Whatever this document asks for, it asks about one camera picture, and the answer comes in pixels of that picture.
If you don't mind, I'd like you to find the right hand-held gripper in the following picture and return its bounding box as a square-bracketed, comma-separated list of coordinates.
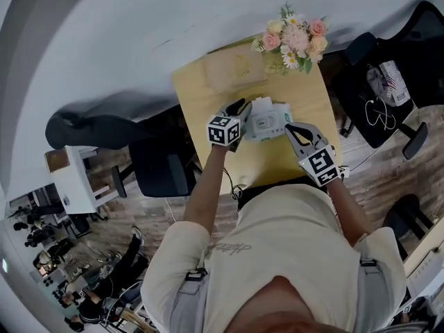
[284, 122, 340, 187]

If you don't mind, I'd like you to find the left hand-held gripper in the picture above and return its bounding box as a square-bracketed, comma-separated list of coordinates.
[206, 98, 253, 152]

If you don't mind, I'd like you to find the white wet wipe pack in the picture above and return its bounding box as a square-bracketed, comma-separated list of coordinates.
[242, 97, 294, 142]

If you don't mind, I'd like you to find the person's left forearm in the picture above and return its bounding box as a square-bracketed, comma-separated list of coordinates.
[182, 143, 230, 235]

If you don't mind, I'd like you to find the person's right forearm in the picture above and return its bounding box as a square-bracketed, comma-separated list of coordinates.
[325, 178, 368, 246]

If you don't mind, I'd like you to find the flat beige cardboard box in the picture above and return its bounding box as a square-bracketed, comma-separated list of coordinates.
[203, 49, 268, 93]

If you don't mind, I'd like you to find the light wooden table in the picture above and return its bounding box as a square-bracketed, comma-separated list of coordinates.
[171, 35, 343, 190]

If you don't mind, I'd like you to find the pink flower bouquet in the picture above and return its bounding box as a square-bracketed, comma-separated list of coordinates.
[251, 1, 329, 76]

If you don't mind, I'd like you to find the grey cloth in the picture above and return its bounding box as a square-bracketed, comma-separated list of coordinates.
[366, 66, 391, 100]

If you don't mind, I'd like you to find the black high-back office chair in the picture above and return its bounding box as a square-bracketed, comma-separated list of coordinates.
[44, 92, 202, 199]

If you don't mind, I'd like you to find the person's cream t-shirt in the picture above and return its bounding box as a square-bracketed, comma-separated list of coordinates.
[140, 184, 407, 333]

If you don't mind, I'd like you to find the white printed packet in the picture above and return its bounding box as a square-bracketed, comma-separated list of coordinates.
[377, 60, 412, 107]

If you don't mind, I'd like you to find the black mesh office chair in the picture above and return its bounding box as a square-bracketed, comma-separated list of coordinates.
[331, 1, 444, 161]

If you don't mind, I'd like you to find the white desk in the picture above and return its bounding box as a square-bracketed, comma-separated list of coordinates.
[44, 146, 139, 215]

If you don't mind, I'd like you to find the brown book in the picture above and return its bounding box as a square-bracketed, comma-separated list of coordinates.
[44, 148, 71, 173]

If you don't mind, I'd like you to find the white looped cable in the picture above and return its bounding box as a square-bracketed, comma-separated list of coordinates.
[364, 95, 396, 131]

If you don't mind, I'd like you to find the long white floor cable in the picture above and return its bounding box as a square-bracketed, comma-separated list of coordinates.
[164, 196, 178, 222]

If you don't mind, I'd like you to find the grey shoulder strap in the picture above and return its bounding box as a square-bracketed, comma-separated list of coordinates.
[169, 268, 209, 333]
[359, 258, 396, 333]

